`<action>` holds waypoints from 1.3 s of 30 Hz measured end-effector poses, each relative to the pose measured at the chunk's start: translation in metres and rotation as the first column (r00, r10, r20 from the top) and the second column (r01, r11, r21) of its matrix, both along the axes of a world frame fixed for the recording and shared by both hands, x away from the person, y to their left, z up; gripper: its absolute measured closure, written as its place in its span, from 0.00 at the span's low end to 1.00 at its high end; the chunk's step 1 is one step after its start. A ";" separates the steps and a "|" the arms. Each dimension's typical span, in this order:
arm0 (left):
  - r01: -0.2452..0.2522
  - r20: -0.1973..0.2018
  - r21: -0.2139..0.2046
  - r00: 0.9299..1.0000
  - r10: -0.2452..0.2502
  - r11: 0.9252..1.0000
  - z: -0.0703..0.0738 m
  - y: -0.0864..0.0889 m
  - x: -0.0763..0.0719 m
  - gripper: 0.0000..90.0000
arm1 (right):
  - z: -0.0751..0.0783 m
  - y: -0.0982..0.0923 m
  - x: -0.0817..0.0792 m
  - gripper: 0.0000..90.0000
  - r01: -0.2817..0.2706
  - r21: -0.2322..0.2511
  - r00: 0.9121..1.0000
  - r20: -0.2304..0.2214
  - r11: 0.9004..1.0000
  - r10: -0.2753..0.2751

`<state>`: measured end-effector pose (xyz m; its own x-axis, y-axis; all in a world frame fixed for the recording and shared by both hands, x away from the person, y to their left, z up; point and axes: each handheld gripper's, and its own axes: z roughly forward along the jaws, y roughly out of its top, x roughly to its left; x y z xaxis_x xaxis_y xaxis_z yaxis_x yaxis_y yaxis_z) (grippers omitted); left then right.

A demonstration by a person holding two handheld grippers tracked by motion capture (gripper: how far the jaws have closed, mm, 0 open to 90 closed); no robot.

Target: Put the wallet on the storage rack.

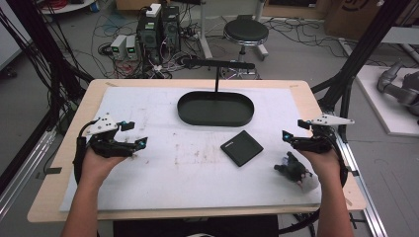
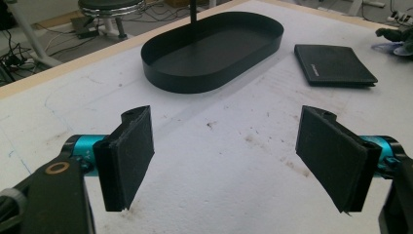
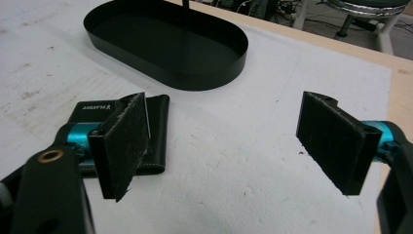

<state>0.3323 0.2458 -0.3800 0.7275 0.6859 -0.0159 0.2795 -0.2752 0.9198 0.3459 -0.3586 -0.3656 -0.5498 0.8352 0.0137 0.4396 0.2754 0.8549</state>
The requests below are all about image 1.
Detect brown cardboard box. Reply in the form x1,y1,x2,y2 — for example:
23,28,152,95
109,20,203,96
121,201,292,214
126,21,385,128
323,0,384,41

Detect dark items in clear bag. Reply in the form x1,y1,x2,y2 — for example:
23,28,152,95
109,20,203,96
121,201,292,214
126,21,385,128
273,150,320,193

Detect black computer tower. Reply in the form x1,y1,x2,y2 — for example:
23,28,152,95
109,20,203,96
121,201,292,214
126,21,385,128
135,13,163,64
160,5,182,52

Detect black frame with cable bundle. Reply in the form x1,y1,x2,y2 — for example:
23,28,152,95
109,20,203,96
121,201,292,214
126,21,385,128
0,0,95,196

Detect black frame post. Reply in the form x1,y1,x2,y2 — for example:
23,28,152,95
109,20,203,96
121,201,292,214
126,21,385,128
310,0,413,143

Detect black T-shaped stand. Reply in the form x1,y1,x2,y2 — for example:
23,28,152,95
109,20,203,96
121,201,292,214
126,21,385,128
182,58,257,94

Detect white table leg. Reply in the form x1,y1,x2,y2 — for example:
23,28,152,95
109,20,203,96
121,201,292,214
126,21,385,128
197,0,213,60

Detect grey power supply unit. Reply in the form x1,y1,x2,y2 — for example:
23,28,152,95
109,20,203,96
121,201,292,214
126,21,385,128
125,35,139,61
110,34,128,61

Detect round white table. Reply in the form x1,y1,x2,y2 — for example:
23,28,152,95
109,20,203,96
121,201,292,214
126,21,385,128
37,0,97,16

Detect person's left hand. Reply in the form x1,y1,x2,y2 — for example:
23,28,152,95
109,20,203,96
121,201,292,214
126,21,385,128
80,146,128,186

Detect black oval tray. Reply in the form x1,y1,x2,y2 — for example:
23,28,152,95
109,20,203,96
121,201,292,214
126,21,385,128
176,91,256,128

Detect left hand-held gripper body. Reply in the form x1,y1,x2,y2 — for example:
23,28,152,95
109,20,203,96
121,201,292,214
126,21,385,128
85,113,135,159

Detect aluminium rail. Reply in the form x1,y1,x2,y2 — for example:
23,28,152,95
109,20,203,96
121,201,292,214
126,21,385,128
333,130,390,237
0,128,57,221

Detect white floor platform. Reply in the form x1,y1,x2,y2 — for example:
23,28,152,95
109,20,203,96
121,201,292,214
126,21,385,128
355,64,419,138

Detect white box on tower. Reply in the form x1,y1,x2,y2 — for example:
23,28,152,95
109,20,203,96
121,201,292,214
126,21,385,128
145,3,163,19

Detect tangle of floor cables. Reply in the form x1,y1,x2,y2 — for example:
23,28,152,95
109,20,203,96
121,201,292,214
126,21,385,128
70,3,350,80

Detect black square flat box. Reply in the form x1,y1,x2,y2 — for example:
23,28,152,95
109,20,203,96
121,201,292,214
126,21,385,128
219,129,265,168

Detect white table mat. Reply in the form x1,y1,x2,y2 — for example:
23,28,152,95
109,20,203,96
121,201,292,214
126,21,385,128
59,86,323,212

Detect black round stool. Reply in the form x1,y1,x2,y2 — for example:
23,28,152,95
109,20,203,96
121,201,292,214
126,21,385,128
222,18,270,62

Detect person's right hand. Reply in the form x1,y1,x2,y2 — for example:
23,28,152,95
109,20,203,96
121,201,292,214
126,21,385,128
297,148,343,186

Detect wooden table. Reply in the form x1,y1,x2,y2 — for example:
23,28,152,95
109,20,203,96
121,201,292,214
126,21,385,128
27,78,368,224

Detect person's dark clothing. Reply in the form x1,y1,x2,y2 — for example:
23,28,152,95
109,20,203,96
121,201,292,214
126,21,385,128
113,214,280,237

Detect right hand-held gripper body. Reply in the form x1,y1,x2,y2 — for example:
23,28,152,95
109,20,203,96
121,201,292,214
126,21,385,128
291,114,356,155

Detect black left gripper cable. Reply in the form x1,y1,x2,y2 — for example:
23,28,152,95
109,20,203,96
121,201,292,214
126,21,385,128
72,119,100,186

